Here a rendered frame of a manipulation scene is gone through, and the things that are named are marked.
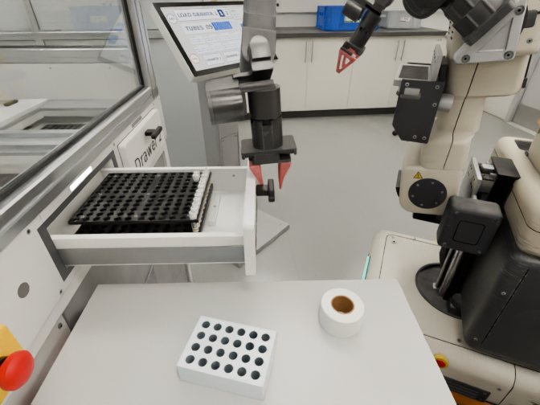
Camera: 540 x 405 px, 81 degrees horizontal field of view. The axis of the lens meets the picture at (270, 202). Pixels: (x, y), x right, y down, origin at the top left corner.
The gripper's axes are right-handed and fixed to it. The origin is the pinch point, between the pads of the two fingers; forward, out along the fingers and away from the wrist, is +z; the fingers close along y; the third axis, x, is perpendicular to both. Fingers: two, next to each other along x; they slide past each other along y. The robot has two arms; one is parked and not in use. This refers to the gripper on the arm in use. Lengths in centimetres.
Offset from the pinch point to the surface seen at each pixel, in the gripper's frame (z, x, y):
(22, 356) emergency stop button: -1.6, 34.1, 30.1
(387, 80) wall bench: 62, -308, -151
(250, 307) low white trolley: 13.2, 19.2, 6.1
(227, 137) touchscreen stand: 27, -98, 17
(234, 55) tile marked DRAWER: -11, -94, 8
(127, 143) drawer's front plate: -5.3, -17.0, 32.9
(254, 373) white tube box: 10.2, 32.5, 5.5
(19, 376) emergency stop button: -0.3, 35.6, 30.1
